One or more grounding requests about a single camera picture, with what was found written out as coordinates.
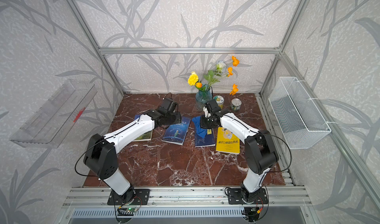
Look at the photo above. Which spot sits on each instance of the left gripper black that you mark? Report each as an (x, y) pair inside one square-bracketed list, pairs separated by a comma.
[(178, 118)]

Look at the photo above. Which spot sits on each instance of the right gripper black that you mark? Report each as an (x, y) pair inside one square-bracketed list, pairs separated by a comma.
[(203, 124)]

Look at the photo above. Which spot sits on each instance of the Little Prince blue book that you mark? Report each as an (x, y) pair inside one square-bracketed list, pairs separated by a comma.
[(176, 133)]

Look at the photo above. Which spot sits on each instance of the blue cloth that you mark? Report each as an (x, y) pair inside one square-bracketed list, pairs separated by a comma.
[(199, 130)]

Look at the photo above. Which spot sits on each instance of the dark navy Chinese book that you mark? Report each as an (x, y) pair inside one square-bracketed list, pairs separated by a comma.
[(207, 141)]

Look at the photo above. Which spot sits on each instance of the Animal Farm book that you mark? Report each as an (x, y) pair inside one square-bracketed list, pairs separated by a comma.
[(146, 136)]

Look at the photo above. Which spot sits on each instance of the yellow book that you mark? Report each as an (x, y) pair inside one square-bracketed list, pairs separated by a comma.
[(227, 142)]

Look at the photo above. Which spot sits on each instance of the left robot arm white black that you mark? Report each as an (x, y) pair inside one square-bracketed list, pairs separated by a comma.
[(101, 154)]

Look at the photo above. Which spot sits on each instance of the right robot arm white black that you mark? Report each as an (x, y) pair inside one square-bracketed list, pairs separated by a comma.
[(260, 152)]

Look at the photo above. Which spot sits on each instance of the green white tin can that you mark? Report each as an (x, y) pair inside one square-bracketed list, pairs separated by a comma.
[(220, 100)]

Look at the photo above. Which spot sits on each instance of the glass vase teal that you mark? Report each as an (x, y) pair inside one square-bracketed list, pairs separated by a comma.
[(202, 97)]

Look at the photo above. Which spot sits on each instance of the open silver tin can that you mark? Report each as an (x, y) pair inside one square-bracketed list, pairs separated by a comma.
[(236, 104)]

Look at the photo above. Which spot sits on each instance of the yellow orange flower bouquet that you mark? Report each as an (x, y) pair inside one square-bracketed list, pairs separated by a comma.
[(215, 75)]

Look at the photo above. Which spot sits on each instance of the left circuit board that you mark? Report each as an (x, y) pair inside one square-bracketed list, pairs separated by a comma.
[(127, 211)]

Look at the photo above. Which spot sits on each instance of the clear acrylic shelf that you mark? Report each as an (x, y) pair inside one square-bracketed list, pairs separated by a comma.
[(49, 126)]

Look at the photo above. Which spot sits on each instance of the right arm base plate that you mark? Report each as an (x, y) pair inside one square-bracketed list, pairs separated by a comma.
[(234, 195)]

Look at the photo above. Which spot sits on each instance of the white wire basket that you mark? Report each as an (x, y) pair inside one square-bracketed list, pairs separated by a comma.
[(300, 121)]

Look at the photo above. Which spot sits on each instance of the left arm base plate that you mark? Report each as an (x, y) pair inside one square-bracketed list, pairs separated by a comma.
[(131, 196)]

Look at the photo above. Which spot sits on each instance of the aluminium front rail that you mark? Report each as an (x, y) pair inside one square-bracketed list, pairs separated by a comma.
[(187, 196)]

